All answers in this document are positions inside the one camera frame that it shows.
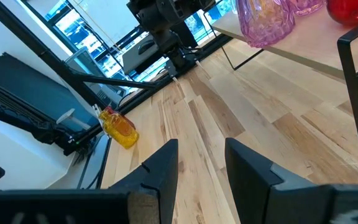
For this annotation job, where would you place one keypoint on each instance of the black computer mouse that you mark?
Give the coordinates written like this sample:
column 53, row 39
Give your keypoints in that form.
column 148, row 46

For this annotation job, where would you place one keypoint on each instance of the purple long-neck textured vase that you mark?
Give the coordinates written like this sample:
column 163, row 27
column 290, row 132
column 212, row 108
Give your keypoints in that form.
column 264, row 21

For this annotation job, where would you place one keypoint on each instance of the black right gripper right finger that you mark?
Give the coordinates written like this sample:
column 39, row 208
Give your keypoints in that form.
column 275, row 202

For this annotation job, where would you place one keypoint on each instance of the dark flat panel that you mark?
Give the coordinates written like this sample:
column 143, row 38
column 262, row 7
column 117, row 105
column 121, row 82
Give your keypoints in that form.
column 26, row 90

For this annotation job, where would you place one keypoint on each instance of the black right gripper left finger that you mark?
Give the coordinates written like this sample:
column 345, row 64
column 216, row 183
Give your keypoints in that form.
column 104, row 205

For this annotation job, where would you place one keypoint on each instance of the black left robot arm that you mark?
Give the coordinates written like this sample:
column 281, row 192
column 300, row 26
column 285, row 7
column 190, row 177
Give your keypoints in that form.
column 166, row 34

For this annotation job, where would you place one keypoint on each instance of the yellow squat vase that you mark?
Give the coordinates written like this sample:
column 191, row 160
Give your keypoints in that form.
column 120, row 130

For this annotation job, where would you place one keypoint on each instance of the black aluminium rig frame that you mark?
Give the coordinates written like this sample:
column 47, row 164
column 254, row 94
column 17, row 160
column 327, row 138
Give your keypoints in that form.
column 120, row 81

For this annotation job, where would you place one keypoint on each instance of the red flared-neck vase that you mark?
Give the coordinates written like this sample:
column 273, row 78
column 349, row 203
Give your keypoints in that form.
column 353, row 11

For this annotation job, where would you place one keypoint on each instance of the wooden shelf black metal legs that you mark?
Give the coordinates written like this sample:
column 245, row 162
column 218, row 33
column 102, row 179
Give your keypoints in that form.
column 315, row 43

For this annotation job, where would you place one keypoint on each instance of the purple wavy flared vase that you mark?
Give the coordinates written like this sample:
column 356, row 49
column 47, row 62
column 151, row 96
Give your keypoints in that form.
column 306, row 5

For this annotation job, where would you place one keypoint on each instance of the grey side desk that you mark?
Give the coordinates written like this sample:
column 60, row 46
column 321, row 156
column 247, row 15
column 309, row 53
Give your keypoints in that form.
column 135, row 62

